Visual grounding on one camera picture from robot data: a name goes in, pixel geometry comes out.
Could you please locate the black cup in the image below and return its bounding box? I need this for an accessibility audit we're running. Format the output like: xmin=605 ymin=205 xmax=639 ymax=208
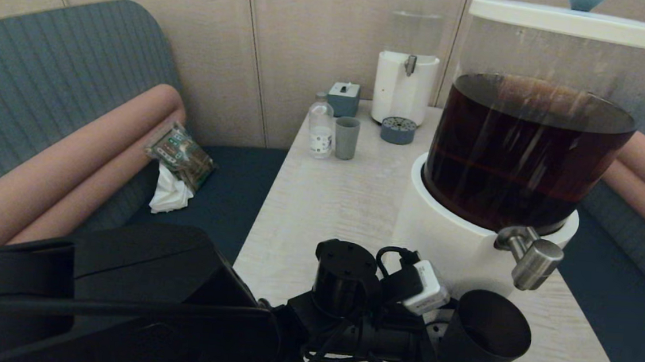
xmin=437 ymin=287 xmax=535 ymax=362

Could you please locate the large metal dispenser tap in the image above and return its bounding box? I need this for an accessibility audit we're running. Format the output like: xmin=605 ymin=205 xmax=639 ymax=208
xmin=490 ymin=224 xmax=567 ymax=294

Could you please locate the grey-blue cup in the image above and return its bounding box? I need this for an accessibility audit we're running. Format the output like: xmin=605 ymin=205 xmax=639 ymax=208
xmin=332 ymin=116 xmax=362 ymax=161

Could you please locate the dark teal seat cushion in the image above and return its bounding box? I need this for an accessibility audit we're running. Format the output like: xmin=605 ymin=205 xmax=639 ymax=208
xmin=121 ymin=138 xmax=290 ymax=273
xmin=551 ymin=207 xmax=645 ymax=362

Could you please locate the large dark tea dispenser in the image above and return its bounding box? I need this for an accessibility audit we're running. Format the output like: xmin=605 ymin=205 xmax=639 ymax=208
xmin=387 ymin=7 xmax=645 ymax=313

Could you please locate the small blue drip tray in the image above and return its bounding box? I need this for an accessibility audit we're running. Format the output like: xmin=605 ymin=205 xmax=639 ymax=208
xmin=380 ymin=115 xmax=418 ymax=146

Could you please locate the clear plastic bottle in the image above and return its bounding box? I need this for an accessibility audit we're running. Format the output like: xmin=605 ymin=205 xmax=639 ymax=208
xmin=305 ymin=91 xmax=337 ymax=160

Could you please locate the ribbed grey-blue bench backrest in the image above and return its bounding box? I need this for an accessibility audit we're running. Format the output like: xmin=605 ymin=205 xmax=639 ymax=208
xmin=0 ymin=0 xmax=190 ymax=250
xmin=574 ymin=50 xmax=645 ymax=313

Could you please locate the small clear water dispenser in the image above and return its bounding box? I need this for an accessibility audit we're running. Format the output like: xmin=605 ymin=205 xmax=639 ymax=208
xmin=370 ymin=0 xmax=445 ymax=129

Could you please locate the small blue box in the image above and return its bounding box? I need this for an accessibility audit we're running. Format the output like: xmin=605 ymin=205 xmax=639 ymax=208
xmin=326 ymin=81 xmax=361 ymax=119

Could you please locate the crumpled white tissue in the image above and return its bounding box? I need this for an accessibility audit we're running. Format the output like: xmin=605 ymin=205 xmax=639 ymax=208
xmin=148 ymin=162 xmax=196 ymax=217

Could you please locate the large white dispenser lid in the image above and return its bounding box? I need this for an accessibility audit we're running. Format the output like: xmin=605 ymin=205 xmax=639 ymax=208
xmin=467 ymin=0 xmax=645 ymax=53

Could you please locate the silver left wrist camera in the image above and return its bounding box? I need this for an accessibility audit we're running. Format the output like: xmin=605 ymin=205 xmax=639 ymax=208
xmin=401 ymin=259 xmax=454 ymax=319

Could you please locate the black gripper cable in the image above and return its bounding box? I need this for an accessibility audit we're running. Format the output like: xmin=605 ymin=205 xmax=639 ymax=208
xmin=300 ymin=318 xmax=423 ymax=362

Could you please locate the black camera cable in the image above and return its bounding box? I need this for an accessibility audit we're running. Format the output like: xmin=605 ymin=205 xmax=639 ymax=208
xmin=374 ymin=244 xmax=422 ymax=281

